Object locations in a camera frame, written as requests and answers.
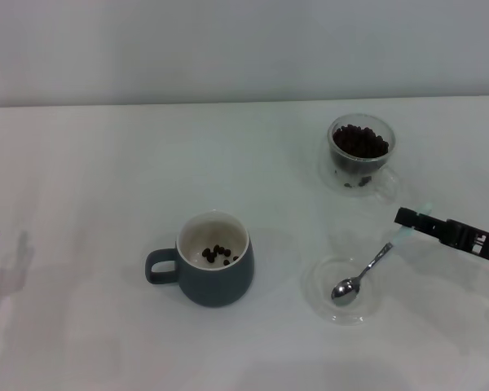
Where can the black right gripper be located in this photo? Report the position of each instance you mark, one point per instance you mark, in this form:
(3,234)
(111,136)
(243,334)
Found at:
(472,240)

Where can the clear double-wall glass cup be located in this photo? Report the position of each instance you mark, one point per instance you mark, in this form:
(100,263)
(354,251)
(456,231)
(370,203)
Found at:
(387,187)

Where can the dark teal ceramic mug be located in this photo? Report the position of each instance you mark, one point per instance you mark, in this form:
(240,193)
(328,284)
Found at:
(216,285)

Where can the scooped coffee beans portion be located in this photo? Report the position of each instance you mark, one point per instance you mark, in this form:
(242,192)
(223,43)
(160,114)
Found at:
(218,254)

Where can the coffee beans pile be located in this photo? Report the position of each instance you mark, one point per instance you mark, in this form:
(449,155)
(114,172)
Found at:
(360,142)

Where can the clear glass saucer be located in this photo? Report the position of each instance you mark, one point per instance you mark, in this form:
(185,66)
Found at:
(366,309)

